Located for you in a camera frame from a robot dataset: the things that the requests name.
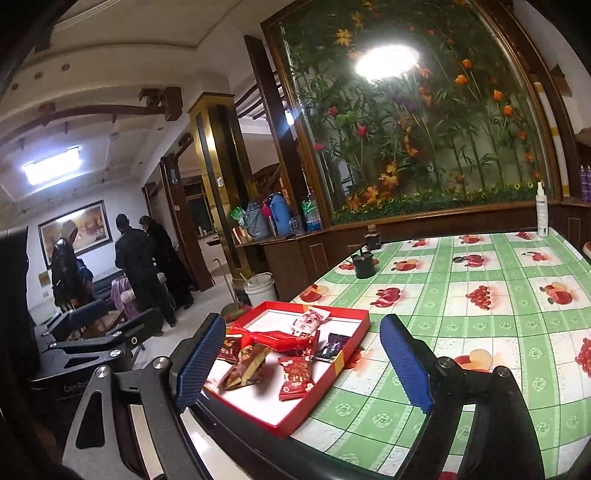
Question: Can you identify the dark brown snack packet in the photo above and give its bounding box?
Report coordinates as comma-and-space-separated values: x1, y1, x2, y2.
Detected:
221, 343, 271, 391

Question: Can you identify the green fruit pattern tablecloth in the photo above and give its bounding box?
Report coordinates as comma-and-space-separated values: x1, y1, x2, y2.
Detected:
294, 231, 590, 478

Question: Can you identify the red shallow gift box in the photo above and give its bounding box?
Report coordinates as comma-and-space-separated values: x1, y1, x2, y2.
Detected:
204, 302, 370, 438

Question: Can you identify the black cup on table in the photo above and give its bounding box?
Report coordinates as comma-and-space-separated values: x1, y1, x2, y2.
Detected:
351, 251, 376, 279

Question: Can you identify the framed wall painting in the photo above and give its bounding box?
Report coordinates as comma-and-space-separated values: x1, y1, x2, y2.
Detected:
37, 199, 115, 270

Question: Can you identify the red white snack packet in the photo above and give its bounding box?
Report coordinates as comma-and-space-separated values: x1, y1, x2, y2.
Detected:
291, 307, 331, 337

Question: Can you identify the dark purple plum candy packet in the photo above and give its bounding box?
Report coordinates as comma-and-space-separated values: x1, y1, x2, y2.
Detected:
315, 333, 349, 362

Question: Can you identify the golden pillar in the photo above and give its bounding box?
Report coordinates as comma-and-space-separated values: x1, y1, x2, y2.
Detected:
189, 92, 256, 279

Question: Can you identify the man in black jacket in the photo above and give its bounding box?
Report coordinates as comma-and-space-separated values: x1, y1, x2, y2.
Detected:
115, 214, 177, 327

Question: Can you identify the small black jar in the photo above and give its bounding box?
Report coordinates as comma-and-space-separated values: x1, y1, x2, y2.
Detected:
365, 225, 382, 251

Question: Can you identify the ceiling light panel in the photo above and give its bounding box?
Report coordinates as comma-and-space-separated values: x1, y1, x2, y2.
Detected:
22, 147, 82, 186

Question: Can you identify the white plastic bucket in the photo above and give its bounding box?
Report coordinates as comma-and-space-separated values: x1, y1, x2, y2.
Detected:
243, 272, 277, 307

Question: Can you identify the white spray bottle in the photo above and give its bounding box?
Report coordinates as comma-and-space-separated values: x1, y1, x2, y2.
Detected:
535, 181, 549, 238

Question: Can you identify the blue thermos jug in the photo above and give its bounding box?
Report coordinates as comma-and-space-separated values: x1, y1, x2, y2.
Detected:
270, 193, 293, 237

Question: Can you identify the long red snack pack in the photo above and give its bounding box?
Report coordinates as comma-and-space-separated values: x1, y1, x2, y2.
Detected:
226, 326, 320, 353

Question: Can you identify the purple bottle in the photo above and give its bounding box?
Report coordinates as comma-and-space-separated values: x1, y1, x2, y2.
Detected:
579, 165, 590, 203

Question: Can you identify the flower mural glass panel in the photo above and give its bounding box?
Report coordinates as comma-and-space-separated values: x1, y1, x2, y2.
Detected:
262, 1, 562, 224

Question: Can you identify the person in hooded jacket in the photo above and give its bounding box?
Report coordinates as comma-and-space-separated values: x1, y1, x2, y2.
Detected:
51, 220, 94, 312

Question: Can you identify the woman in black coat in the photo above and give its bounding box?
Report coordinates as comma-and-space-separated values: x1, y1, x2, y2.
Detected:
139, 215, 193, 309

